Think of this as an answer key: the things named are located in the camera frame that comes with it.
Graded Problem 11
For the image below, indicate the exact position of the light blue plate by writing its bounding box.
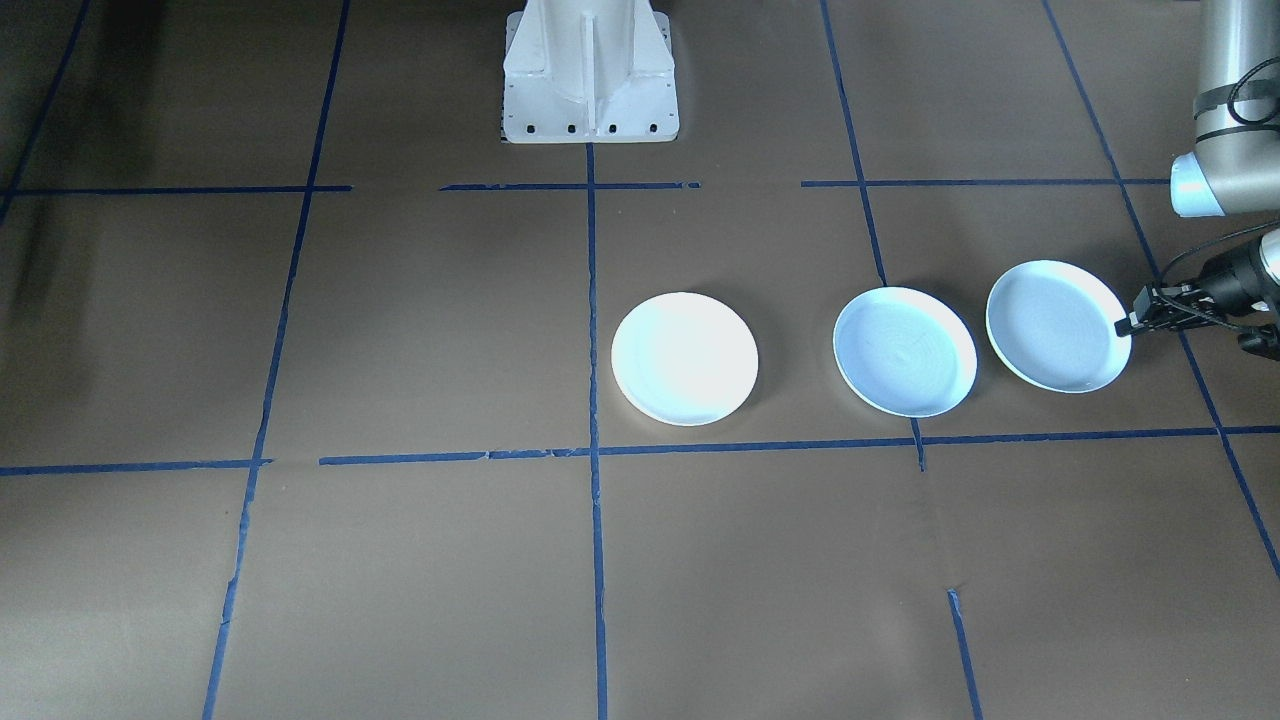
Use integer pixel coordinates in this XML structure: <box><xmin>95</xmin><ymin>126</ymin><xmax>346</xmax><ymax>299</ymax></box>
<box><xmin>833</xmin><ymin>287</ymin><xmax>979</xmax><ymax>419</ymax></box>
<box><xmin>986</xmin><ymin>260</ymin><xmax>1134</xmax><ymax>394</ymax></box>

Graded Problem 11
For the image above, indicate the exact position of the white plate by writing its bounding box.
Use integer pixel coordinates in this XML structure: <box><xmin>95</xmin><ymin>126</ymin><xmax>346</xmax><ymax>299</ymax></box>
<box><xmin>611</xmin><ymin>292</ymin><xmax>760</xmax><ymax>428</ymax></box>

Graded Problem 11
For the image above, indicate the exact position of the white pedestal column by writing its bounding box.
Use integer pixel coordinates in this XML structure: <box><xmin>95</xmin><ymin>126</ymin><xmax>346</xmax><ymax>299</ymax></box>
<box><xmin>500</xmin><ymin>0</ymin><xmax>681</xmax><ymax>145</ymax></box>

